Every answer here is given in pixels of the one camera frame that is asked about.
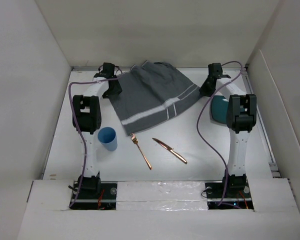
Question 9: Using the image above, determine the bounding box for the grey striped cloth placemat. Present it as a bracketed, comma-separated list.
[109, 61, 201, 135]

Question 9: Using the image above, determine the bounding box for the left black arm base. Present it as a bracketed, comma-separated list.
[68, 174, 118, 211]

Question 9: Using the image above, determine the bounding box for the copper fork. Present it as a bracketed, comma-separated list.
[130, 133, 153, 170]

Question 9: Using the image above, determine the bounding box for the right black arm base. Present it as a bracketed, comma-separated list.
[201, 175, 254, 210]

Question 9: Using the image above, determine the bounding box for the blue plastic cup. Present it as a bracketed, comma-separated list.
[97, 127, 118, 152]

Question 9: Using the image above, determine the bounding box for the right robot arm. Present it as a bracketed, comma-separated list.
[199, 63, 257, 198]

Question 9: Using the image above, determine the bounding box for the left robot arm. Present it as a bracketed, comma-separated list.
[68, 82, 102, 199]

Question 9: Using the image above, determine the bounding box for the copper knife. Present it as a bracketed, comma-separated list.
[152, 137, 188, 164]

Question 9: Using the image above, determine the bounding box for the teal square plate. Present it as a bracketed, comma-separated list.
[210, 95, 229, 125]

